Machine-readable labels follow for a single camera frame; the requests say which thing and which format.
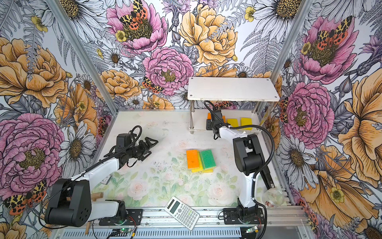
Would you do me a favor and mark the wooden stick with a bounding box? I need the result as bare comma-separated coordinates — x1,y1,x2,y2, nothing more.
85,192,104,236

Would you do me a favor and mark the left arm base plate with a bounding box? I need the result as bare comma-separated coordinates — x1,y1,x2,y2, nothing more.
99,209,143,226

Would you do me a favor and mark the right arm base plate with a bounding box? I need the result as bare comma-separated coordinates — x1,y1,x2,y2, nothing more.
223,208,264,225

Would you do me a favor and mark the small analog clock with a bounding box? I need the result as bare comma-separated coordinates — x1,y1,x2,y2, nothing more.
100,175,112,185

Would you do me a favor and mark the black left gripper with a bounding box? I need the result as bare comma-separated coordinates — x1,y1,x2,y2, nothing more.
126,137,158,161

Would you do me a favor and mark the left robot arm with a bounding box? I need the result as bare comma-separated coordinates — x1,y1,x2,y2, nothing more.
44,134,158,227

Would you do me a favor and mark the white two-tier shelf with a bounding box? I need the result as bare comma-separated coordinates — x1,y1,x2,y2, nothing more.
188,77,280,134

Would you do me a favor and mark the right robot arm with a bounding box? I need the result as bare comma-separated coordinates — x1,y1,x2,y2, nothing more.
208,108,275,221

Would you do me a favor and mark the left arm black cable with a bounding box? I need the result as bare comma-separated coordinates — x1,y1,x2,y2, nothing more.
37,125,143,230

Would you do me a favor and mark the yellow bottom sponge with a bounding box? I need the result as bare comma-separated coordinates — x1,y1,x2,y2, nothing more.
191,153,214,173

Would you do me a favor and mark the yellow sponge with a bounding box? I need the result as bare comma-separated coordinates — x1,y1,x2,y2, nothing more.
191,153,214,173
227,119,239,127
240,118,253,130

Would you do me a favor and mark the white scientific calculator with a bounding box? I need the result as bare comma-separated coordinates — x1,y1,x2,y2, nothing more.
165,197,200,231

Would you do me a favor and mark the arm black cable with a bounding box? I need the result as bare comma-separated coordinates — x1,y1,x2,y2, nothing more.
203,100,276,239
37,125,143,230

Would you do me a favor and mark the green scouring sponge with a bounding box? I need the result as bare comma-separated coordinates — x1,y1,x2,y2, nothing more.
200,149,216,170

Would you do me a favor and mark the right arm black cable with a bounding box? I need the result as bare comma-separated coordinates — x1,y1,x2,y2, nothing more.
203,100,276,239

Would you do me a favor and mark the green circuit board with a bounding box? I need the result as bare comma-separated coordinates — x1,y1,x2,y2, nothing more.
112,228,136,238

